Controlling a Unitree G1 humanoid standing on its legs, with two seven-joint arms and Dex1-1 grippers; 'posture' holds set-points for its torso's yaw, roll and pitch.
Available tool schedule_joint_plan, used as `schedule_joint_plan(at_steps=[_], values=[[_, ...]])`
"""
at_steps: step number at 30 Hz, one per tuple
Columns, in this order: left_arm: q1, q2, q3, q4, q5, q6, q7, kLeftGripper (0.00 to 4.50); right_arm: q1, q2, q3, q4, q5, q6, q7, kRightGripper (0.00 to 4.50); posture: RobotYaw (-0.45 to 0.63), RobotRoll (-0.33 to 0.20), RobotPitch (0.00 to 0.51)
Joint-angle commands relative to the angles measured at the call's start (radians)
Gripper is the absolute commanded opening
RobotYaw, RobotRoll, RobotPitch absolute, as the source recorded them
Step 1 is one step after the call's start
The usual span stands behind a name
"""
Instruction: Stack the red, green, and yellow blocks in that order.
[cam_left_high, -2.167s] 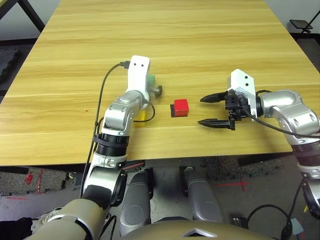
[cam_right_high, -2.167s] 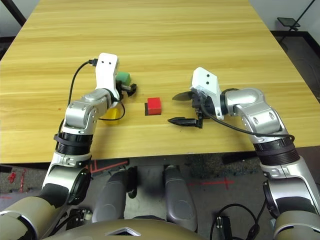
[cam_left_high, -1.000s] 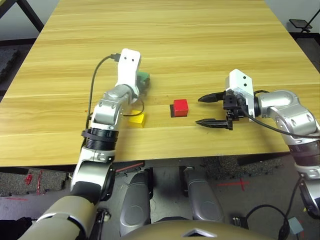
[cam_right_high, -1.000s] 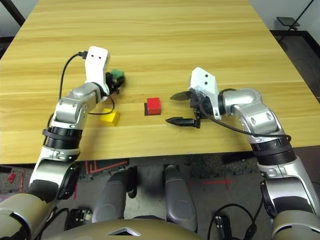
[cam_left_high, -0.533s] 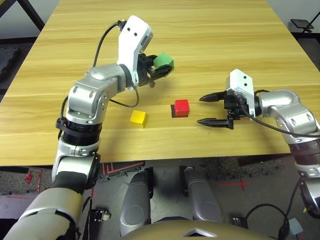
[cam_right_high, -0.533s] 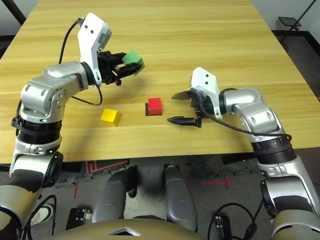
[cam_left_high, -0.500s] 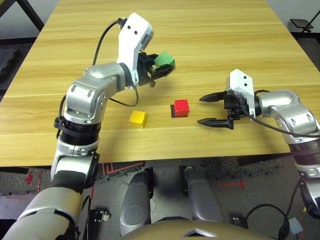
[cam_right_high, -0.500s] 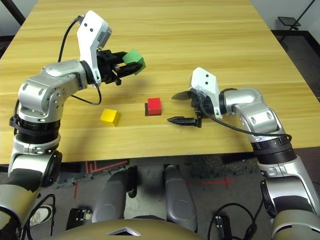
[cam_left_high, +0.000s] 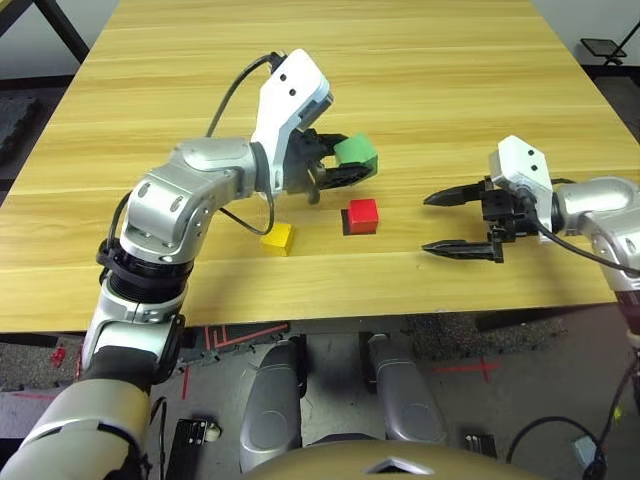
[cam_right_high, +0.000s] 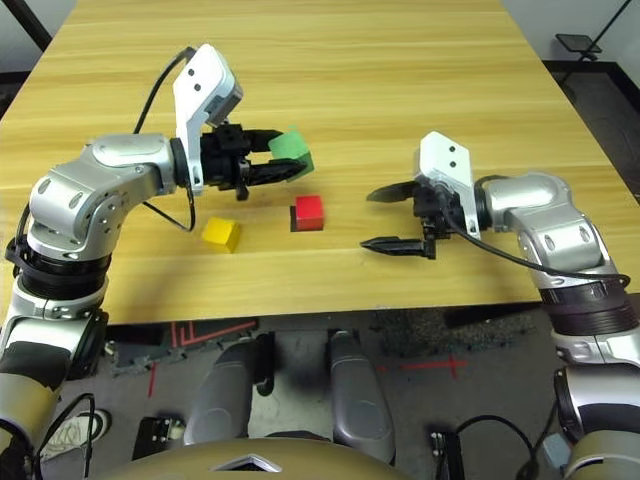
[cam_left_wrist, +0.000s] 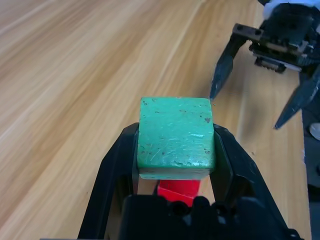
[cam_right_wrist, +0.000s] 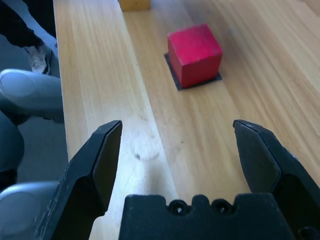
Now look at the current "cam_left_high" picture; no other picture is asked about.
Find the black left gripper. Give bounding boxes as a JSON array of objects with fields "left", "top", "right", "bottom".
[{"left": 284, "top": 128, "right": 377, "bottom": 205}]

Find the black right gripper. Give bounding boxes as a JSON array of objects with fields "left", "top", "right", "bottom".
[{"left": 421, "top": 174, "right": 544, "bottom": 264}]

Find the green wooden block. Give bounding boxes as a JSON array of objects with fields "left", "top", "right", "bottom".
[{"left": 333, "top": 132, "right": 380, "bottom": 177}]

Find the red wooden block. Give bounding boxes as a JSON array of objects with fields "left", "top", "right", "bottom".
[{"left": 347, "top": 198, "right": 380, "bottom": 235}]

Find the yellow wooden block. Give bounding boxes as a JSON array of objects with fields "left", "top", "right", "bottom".
[{"left": 259, "top": 222, "right": 296, "bottom": 258}]

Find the black square marker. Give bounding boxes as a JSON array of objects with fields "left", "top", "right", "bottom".
[{"left": 340, "top": 208, "right": 376, "bottom": 236}]

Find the grey speckled foam mat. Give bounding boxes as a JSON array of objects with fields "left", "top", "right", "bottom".
[{"left": 407, "top": 313, "right": 569, "bottom": 359}]

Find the grey right robot leg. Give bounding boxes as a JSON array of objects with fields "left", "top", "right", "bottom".
[{"left": 367, "top": 332, "right": 449, "bottom": 446}]

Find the grey robot leg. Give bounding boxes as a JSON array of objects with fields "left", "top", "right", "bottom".
[
  {"left": 239, "top": 339, "right": 306, "bottom": 474},
  {"left": 367, "top": 332, "right": 449, "bottom": 446}
]

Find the black mat with red lines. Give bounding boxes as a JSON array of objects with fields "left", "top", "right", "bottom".
[{"left": 202, "top": 322, "right": 291, "bottom": 359}]

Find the black stand with tray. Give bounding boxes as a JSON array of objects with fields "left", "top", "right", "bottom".
[{"left": 579, "top": 17, "right": 640, "bottom": 67}]

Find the grey left robot leg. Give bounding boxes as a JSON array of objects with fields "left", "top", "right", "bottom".
[{"left": 239, "top": 339, "right": 306, "bottom": 474}]

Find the grey adapter box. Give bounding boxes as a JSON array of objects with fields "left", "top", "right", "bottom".
[{"left": 572, "top": 436, "right": 609, "bottom": 466}]

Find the tan robot torso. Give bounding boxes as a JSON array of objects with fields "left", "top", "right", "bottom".
[{"left": 239, "top": 437, "right": 541, "bottom": 480}]

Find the black box with white wheel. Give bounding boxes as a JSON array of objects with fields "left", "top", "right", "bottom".
[{"left": 167, "top": 417, "right": 222, "bottom": 480}]

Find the black foam floor mat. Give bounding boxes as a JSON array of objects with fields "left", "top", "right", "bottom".
[{"left": 0, "top": 97, "right": 44, "bottom": 161}]

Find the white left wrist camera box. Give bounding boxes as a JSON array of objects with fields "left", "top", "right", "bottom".
[{"left": 249, "top": 48, "right": 334, "bottom": 194}]

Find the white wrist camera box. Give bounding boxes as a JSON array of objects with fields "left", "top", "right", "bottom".
[
  {"left": 249, "top": 48, "right": 334, "bottom": 194},
  {"left": 488, "top": 135, "right": 556, "bottom": 246}
]

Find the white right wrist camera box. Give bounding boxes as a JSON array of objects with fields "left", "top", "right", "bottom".
[{"left": 488, "top": 135, "right": 556, "bottom": 246}]

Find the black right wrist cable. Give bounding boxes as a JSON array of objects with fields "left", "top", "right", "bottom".
[{"left": 519, "top": 184, "right": 640, "bottom": 276}]

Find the black floor cable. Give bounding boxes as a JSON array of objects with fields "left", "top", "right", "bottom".
[{"left": 505, "top": 416, "right": 601, "bottom": 466}]

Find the small black floor bracket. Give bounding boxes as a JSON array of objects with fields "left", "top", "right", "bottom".
[{"left": 463, "top": 433, "right": 499, "bottom": 459}]

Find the black metal table frame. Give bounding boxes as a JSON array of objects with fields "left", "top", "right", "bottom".
[{"left": 0, "top": 0, "right": 91, "bottom": 64}]

